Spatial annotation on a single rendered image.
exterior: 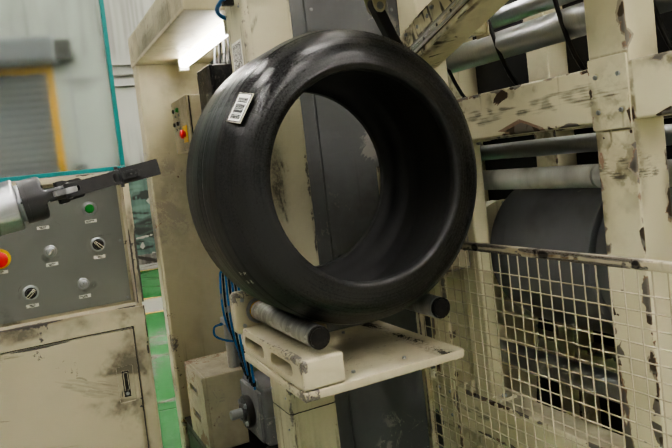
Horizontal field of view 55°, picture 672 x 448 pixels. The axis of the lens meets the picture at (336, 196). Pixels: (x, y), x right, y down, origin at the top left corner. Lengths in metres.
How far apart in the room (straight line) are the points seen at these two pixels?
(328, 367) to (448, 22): 0.81
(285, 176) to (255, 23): 0.37
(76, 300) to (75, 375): 0.20
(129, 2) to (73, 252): 9.04
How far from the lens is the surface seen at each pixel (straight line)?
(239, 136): 1.17
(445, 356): 1.40
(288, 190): 1.59
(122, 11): 10.74
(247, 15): 1.61
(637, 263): 1.23
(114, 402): 1.92
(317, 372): 1.25
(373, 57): 1.28
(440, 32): 1.57
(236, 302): 1.54
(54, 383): 1.89
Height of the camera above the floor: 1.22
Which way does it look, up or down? 3 degrees down
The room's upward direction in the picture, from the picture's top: 7 degrees counter-clockwise
